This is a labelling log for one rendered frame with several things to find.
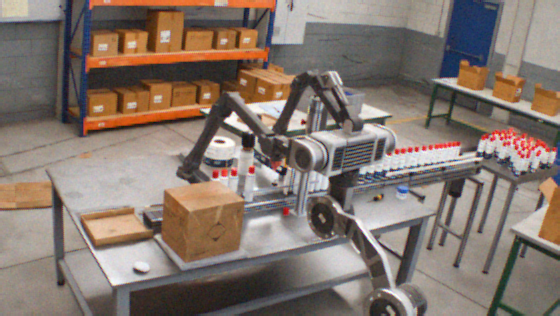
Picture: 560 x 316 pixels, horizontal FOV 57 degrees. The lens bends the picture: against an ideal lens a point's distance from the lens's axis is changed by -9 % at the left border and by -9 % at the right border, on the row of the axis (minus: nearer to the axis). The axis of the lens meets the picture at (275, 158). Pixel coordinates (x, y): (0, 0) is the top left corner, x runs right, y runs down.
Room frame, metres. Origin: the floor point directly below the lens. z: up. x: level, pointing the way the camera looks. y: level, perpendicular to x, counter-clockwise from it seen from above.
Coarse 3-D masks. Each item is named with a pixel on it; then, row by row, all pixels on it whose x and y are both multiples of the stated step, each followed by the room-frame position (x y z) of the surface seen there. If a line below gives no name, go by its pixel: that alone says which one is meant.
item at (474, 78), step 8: (464, 64) 8.25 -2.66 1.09; (464, 72) 8.09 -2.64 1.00; (472, 72) 7.97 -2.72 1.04; (480, 72) 7.93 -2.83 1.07; (488, 72) 8.13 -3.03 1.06; (464, 80) 8.06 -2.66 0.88; (472, 80) 7.96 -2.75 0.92; (480, 80) 7.97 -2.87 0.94; (472, 88) 7.94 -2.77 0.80; (480, 88) 8.01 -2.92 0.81
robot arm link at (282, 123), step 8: (296, 80) 2.79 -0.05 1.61; (296, 88) 2.80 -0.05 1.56; (304, 88) 2.84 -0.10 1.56; (288, 96) 2.89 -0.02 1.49; (296, 96) 2.84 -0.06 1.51; (288, 104) 2.89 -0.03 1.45; (296, 104) 2.88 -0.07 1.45; (288, 112) 2.89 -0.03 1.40; (280, 120) 2.94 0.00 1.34; (288, 120) 2.93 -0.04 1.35; (272, 128) 2.98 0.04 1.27; (280, 128) 2.94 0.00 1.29
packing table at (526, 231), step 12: (528, 216) 3.41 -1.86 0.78; (540, 216) 3.44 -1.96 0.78; (516, 228) 3.17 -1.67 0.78; (528, 228) 3.20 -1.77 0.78; (540, 228) 3.23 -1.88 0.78; (516, 240) 3.16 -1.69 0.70; (528, 240) 3.08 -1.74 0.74; (540, 240) 3.03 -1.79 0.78; (516, 252) 3.14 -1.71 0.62; (552, 252) 2.97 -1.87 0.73; (504, 276) 3.16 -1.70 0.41; (504, 288) 3.16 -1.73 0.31; (492, 300) 3.17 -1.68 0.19; (492, 312) 3.15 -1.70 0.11; (516, 312) 3.04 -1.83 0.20
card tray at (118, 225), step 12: (84, 216) 2.39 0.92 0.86; (96, 216) 2.43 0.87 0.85; (108, 216) 2.47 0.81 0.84; (120, 216) 2.49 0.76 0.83; (132, 216) 2.52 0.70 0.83; (96, 228) 2.33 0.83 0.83; (108, 228) 2.35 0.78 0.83; (120, 228) 2.37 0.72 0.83; (132, 228) 2.39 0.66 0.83; (144, 228) 2.41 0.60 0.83; (96, 240) 2.17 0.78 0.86; (108, 240) 2.21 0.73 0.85; (120, 240) 2.25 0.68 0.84
